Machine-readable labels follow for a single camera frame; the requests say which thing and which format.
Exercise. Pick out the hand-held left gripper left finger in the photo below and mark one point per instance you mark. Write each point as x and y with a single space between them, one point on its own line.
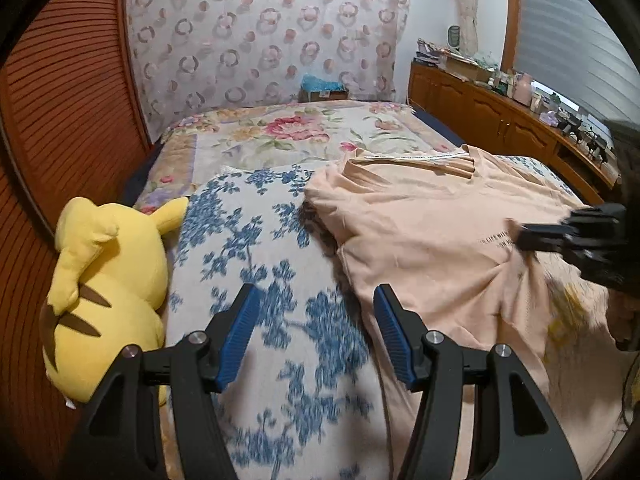
241 334

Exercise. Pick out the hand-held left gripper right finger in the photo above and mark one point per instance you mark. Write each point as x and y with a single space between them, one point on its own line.
392 335

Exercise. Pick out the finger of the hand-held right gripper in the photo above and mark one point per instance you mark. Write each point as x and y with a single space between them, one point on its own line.
545 236

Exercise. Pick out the peach t-shirt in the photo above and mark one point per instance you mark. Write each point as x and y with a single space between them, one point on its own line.
425 220

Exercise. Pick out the blue floral white blanket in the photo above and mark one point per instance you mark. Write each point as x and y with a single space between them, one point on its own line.
280 240

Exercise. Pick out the yellow plush toy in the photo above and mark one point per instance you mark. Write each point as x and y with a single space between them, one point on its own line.
110 270

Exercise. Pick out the long wooden cabinet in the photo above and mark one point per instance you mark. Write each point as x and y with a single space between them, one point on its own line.
475 105

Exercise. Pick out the pink cup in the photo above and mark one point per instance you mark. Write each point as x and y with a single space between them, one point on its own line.
523 89

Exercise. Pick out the navy mattress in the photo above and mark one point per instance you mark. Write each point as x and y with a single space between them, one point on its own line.
440 127

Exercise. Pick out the clutter of small items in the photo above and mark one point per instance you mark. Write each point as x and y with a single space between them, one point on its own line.
465 60

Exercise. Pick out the pink floral bedspread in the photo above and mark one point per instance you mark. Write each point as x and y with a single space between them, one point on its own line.
280 130

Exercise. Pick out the grey window blind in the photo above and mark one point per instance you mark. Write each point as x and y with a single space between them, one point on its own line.
560 15

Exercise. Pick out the lace curtain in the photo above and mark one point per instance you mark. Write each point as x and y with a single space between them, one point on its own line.
466 5

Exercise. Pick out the cardboard box with blue cloth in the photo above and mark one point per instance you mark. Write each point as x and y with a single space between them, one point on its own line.
322 89

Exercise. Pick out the wooden louvered door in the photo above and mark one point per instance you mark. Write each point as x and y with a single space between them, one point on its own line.
60 110

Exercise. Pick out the wooden window frame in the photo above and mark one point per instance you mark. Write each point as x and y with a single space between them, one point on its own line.
511 10

